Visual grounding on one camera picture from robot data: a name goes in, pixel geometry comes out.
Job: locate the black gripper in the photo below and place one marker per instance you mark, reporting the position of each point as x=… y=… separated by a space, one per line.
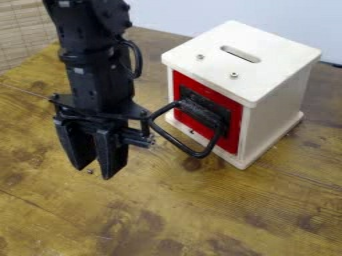
x=99 y=106

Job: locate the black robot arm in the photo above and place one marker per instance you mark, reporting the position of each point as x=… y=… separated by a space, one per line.
x=90 y=27

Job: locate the red drawer front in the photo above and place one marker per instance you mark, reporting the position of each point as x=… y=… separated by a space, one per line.
x=205 y=110

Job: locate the white wooden box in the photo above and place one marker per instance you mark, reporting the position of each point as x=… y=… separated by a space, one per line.
x=253 y=72

